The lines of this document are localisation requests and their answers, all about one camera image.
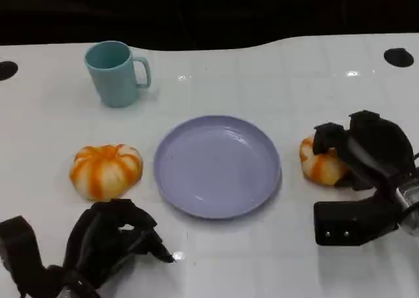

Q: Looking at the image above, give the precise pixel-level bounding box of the orange and white bread roll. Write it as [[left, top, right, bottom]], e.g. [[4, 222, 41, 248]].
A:
[[69, 143, 144, 202], [299, 136, 350, 185]]

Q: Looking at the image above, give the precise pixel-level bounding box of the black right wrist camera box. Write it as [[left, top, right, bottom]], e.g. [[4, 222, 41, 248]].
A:
[[313, 195, 404, 247]]

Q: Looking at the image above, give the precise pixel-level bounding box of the lilac plate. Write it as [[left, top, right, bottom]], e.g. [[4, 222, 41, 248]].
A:
[[153, 115, 282, 220]]

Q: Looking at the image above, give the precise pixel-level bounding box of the pale green mug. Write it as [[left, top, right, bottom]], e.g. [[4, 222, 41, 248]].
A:
[[83, 40, 152, 108]]

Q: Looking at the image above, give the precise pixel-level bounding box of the black table cable grommet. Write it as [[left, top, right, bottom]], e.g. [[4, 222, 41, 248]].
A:
[[383, 48, 414, 68], [0, 61, 19, 81]]

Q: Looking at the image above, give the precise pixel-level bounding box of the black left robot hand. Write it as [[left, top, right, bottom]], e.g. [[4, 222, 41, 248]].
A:
[[62, 198, 176, 289]]

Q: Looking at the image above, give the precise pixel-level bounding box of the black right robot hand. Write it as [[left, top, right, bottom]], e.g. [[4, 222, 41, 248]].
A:
[[312, 110, 415, 193]]

